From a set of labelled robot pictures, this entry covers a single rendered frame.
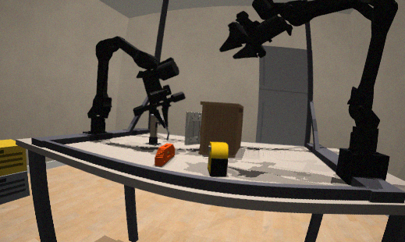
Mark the black metal gantry frame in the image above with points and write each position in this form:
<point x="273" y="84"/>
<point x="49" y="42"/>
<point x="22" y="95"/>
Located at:
<point x="311" y="118"/>

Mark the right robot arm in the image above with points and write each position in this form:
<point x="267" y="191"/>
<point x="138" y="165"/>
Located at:
<point x="162" y="70"/>

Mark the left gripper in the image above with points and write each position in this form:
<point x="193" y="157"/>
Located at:
<point x="258" y="34"/>

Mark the orange spirit level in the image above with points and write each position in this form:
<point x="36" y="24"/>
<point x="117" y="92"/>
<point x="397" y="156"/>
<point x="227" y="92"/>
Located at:
<point x="164" y="154"/>

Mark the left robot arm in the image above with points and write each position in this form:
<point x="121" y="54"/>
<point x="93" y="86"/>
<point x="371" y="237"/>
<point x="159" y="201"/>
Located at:
<point x="362" y="140"/>

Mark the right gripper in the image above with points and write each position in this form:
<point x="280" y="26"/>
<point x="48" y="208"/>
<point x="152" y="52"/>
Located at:
<point x="165" y="104"/>

